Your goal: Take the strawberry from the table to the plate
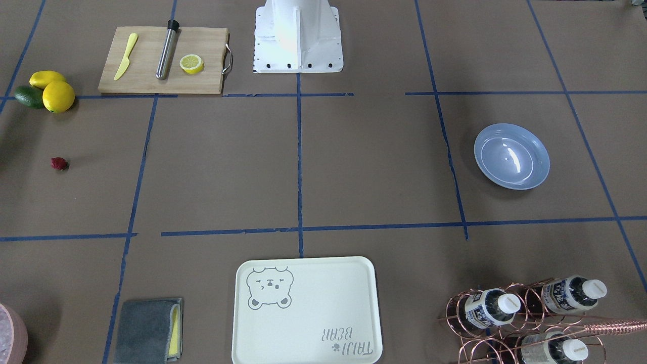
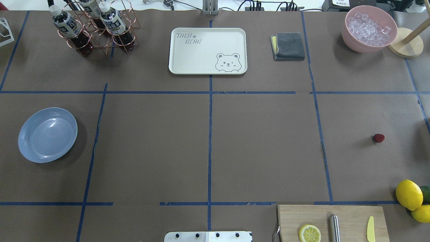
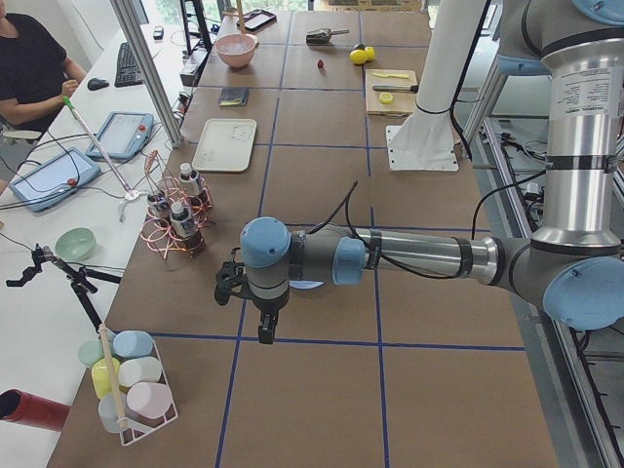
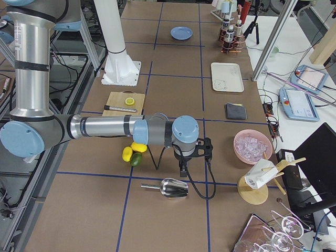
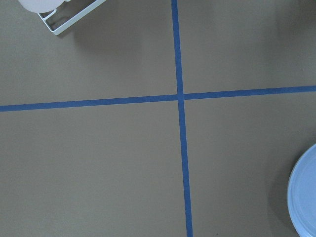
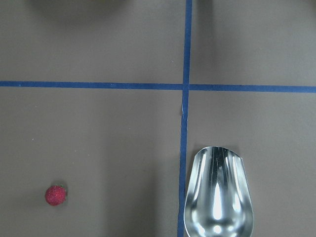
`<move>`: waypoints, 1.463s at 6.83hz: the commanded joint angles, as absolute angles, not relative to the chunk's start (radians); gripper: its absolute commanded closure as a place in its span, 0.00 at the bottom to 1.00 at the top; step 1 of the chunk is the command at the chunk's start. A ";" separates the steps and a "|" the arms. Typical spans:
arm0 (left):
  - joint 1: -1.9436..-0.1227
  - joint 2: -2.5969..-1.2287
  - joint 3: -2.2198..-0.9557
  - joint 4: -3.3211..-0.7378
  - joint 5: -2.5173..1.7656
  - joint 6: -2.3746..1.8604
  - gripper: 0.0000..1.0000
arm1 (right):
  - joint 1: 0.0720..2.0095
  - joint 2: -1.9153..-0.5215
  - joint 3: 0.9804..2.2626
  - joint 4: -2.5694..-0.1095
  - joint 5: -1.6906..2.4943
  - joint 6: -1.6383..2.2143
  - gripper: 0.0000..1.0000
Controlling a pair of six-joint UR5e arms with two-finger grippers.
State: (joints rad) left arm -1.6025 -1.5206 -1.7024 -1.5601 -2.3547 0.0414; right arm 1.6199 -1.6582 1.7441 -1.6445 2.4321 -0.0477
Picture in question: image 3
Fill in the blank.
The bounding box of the yellow lemon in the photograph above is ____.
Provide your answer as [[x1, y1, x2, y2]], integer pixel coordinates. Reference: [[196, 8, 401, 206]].
[[349, 49, 369, 65], [364, 46, 375, 62]]

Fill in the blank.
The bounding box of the black keyboard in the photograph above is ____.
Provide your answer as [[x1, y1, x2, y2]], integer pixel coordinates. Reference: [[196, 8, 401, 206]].
[[114, 42, 143, 88]]

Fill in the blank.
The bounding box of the black handled knife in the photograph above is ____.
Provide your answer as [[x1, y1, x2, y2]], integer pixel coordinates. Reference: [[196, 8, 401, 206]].
[[372, 85, 419, 94]]

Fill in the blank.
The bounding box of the white stick green tip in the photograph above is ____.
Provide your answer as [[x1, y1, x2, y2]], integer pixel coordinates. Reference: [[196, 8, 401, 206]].
[[61, 96, 139, 202]]

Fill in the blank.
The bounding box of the pink bowl with ice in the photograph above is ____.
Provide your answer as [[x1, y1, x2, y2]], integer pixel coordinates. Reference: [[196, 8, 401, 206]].
[[214, 33, 259, 68]]

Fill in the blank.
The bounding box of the yellow plastic knife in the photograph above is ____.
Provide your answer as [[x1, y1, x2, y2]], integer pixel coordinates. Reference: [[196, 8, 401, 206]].
[[372, 72, 410, 79]]

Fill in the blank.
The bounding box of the pale green cup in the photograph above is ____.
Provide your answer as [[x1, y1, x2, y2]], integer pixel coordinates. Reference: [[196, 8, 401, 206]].
[[78, 339, 103, 369]]

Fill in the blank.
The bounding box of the light blue cup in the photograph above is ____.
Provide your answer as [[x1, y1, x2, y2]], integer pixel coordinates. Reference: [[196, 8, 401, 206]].
[[113, 331, 154, 359]]

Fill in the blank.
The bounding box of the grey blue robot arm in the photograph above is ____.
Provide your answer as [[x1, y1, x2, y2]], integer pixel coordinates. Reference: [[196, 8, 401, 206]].
[[240, 1, 623, 344]]

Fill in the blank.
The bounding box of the purple rimmed tray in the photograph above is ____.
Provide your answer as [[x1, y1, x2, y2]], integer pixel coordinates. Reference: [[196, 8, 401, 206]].
[[243, 9, 277, 32]]

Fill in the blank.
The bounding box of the far blue teach pendant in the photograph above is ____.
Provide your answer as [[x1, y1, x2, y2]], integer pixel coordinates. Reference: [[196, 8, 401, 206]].
[[96, 111, 154, 161]]

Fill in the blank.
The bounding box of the near blue teach pendant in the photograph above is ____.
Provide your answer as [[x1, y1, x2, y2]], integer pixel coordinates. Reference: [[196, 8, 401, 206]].
[[9, 147, 101, 213]]

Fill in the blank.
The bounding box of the bottle with white cap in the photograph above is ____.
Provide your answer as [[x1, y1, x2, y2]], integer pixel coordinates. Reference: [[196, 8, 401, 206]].
[[179, 163, 202, 199]]

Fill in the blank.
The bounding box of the aluminium frame post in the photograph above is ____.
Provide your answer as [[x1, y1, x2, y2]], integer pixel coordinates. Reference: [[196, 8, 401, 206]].
[[110, 0, 182, 148]]

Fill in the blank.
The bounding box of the yellow cup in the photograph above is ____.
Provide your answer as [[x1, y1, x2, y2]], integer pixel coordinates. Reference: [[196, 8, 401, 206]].
[[91, 358, 112, 400]]

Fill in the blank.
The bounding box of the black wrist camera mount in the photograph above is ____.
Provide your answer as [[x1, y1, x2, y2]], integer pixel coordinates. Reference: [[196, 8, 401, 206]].
[[214, 247, 246, 306]]

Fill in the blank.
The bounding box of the red cylinder tube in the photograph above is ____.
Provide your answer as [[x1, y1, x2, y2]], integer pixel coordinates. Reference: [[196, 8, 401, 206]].
[[1, 389, 70, 432]]

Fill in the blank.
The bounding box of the white cup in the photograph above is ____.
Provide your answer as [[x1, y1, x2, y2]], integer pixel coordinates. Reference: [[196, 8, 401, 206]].
[[118, 356, 163, 388]]

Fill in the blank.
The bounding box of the black tripod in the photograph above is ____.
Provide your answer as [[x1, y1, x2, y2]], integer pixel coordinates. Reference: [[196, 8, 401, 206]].
[[5, 245, 123, 335]]

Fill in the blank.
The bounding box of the pale blue grey cup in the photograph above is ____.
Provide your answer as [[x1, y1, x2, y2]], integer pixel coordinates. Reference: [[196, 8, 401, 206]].
[[97, 393, 123, 434]]

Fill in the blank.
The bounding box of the black computer mouse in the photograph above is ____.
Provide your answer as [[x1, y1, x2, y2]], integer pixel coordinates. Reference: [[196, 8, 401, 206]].
[[87, 78, 109, 91]]

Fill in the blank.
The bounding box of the wooden cutting board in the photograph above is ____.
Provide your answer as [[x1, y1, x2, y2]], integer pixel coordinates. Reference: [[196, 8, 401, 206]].
[[365, 69, 418, 115]]

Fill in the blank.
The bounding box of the copper wire bottle rack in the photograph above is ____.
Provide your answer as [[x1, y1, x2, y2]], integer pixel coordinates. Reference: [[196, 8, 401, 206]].
[[140, 150, 214, 258]]

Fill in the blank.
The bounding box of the blue teach pendant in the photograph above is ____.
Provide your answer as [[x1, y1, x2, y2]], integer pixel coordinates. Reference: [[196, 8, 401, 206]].
[[96, 111, 154, 161], [9, 147, 101, 213]]

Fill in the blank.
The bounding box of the half lemon slice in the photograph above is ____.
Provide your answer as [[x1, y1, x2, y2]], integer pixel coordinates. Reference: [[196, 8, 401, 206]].
[[378, 92, 394, 105]]

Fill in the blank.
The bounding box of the green bowl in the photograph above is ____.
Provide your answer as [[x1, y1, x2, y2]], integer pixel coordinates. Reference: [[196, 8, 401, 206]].
[[54, 227, 97, 262]]

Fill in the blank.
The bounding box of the cream rectangular tray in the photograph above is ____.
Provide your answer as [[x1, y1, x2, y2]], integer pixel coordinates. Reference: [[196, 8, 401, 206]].
[[191, 118, 257, 173]]

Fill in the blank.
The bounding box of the white wire cup basket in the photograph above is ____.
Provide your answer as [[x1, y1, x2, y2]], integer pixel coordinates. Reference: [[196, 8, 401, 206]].
[[108, 330, 178, 447]]

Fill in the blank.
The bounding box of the black phone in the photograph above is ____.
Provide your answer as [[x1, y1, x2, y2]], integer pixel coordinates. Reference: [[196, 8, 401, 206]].
[[153, 26, 164, 40]]

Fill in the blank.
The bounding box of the person in black shirt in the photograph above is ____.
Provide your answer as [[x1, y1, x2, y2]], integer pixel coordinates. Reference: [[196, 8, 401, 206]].
[[1, 6, 87, 133]]

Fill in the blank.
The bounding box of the dark sponge with yellow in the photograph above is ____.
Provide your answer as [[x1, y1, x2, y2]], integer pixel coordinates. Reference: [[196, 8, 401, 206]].
[[218, 87, 250, 107]]

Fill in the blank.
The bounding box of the pink cup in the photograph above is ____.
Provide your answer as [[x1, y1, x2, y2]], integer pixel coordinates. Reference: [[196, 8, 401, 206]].
[[126, 382, 173, 419]]

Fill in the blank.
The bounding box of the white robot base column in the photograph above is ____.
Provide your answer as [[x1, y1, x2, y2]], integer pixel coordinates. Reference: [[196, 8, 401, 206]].
[[386, 0, 489, 172]]

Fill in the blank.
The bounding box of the wooden basket handle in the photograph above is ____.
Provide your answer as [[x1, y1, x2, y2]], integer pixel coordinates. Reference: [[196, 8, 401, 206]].
[[98, 324, 128, 432]]

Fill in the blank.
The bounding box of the metal scoop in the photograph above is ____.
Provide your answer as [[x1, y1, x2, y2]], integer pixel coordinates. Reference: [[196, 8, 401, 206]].
[[305, 27, 350, 46]]

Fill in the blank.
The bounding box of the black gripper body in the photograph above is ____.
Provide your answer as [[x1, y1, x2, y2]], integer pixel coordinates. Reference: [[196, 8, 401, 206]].
[[253, 292, 288, 326]]

